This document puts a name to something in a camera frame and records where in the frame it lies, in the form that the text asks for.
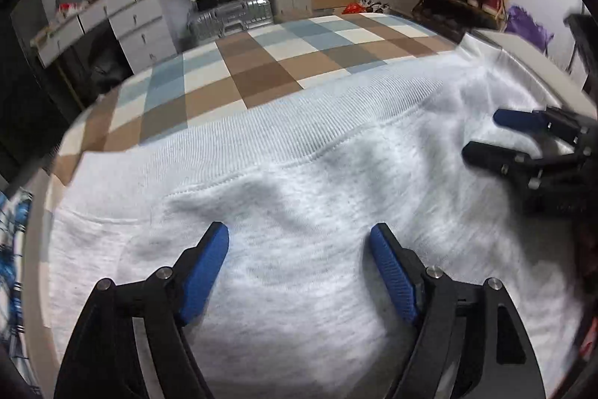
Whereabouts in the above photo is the beige padded bed frame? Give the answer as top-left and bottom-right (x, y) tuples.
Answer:
(460, 30), (598, 110)

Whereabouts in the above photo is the light grey sweatshirt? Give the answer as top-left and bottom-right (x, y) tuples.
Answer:
(44, 39), (594, 399)

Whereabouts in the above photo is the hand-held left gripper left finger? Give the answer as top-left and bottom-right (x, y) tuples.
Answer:
(55, 221), (231, 399)

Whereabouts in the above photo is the black cabinet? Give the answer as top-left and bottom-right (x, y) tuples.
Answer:
(0, 0), (94, 180)

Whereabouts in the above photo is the purple bag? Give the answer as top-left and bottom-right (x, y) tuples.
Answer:
(505, 4), (554, 54)

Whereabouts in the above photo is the black bag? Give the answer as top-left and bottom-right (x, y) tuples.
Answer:
(86, 39), (129, 93)

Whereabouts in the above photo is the blue plaid cloth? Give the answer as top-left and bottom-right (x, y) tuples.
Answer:
(0, 188), (33, 381)

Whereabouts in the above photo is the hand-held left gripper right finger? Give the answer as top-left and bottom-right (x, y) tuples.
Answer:
(369, 222), (547, 399)

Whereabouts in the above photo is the checkered bed sheet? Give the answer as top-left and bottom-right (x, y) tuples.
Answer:
(44, 13), (461, 213)

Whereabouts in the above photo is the silver suitcase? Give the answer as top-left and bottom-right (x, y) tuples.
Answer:
(187, 0), (274, 42)

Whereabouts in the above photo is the white dressing table with drawers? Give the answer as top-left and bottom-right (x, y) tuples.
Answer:
(30, 0), (181, 75)

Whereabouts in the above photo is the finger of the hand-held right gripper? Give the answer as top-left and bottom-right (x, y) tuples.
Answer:
(493, 108), (552, 133)
(462, 141), (543, 189)

